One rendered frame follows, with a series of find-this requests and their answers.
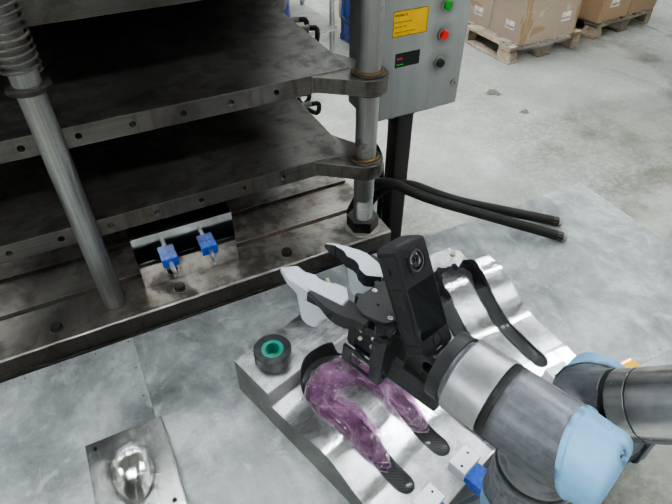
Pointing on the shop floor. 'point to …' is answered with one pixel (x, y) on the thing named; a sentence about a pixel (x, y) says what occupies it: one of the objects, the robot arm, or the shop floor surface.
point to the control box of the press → (413, 78)
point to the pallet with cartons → (612, 15)
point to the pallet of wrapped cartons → (523, 26)
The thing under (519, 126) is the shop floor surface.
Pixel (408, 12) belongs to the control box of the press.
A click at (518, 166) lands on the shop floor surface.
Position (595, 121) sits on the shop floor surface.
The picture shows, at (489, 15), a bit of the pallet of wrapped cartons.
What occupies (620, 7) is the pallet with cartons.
